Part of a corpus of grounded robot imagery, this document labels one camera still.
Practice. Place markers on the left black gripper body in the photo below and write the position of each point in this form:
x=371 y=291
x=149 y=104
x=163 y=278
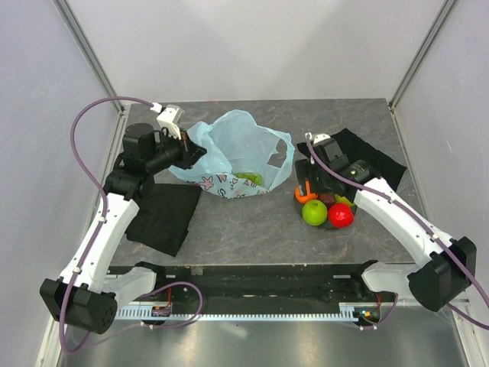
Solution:
x=172 y=151

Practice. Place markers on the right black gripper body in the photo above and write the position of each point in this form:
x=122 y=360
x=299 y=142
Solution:
x=318 y=183

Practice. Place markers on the green apple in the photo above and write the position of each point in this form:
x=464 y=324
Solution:
x=314 y=212

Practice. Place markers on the green grape bunch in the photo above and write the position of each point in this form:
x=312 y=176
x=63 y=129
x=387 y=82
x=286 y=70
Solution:
x=252 y=177

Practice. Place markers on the light blue plastic bag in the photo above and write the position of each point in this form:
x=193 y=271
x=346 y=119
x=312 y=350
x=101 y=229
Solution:
x=235 y=143

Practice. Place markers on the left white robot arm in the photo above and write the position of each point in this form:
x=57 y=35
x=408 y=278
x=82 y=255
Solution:
x=82 y=296

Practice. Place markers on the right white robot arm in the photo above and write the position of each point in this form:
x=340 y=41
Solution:
x=442 y=268

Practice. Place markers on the orange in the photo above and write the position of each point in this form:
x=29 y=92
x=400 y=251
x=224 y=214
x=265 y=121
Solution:
x=314 y=196

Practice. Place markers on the dark purple plum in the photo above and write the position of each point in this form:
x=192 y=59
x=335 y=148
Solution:
x=328 y=199

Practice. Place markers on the green pear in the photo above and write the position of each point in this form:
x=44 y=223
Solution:
x=344 y=200

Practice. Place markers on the red apple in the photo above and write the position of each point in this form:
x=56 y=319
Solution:
x=340 y=215

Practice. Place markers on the right black cloth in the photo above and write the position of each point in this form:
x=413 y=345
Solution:
x=353 y=161

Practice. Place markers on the black cloth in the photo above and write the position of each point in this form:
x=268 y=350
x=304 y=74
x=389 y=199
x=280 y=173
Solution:
x=164 y=216
x=353 y=161

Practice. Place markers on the left black cloth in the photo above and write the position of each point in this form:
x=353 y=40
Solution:
x=164 y=216

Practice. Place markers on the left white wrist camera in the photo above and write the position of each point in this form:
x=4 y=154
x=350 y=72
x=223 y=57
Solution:
x=167 y=118

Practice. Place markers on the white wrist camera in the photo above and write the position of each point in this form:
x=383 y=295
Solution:
x=167 y=118
x=316 y=139

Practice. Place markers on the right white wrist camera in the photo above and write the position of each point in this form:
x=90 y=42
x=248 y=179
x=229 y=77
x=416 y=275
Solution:
x=316 y=139

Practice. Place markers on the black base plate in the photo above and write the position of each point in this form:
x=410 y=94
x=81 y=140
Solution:
x=332 y=284

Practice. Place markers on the toothed cable duct rail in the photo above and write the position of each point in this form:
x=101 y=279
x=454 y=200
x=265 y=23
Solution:
x=151 y=313

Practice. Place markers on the left aluminium corner post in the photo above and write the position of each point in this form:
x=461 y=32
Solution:
x=71 y=21

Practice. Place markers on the aluminium corner post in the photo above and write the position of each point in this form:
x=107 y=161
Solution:
x=71 y=21
x=435 y=29

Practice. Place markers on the right aluminium corner post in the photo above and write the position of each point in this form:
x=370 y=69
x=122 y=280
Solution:
x=435 y=29

